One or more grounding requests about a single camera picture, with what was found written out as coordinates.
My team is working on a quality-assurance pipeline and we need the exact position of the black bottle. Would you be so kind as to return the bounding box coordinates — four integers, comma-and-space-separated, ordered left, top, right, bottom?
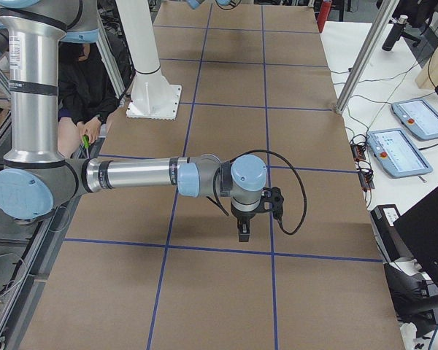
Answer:
382, 15, 408, 51

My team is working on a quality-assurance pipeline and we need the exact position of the teach pendant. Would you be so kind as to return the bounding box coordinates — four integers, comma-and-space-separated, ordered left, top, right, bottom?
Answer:
391, 98, 438, 141
366, 128, 433, 178

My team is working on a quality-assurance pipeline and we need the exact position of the red cylinder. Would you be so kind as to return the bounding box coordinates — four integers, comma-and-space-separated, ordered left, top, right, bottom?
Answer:
317, 0, 332, 34

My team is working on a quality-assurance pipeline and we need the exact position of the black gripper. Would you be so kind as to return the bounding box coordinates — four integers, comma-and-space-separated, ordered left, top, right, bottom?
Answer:
231, 207, 256, 243

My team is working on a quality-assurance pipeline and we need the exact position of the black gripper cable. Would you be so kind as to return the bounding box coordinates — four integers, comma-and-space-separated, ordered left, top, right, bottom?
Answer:
229, 149, 308, 235

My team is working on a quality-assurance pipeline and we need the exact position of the teach pendant far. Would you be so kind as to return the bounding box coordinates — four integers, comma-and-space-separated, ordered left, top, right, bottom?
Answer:
391, 98, 438, 141

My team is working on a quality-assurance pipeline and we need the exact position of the teach pendant near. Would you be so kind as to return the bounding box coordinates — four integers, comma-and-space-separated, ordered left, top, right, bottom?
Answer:
366, 128, 433, 178

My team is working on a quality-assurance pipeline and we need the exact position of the white camera pedestal base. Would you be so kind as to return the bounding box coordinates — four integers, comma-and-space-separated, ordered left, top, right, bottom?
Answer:
124, 1, 182, 120

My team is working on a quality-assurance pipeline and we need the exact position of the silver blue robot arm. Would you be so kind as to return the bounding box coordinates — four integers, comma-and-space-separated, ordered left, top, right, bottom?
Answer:
0, 1, 266, 242
185, 0, 242, 10

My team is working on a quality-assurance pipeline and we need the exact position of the black box on desk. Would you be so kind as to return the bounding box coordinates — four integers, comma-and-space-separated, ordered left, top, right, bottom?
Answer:
370, 204, 413, 263

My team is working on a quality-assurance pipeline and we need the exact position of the aluminium frame post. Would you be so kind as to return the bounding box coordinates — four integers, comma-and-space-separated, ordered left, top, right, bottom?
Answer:
335, 0, 399, 114

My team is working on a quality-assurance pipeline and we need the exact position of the person in black shirt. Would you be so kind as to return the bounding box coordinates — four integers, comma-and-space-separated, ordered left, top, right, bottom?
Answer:
58, 42, 119, 158

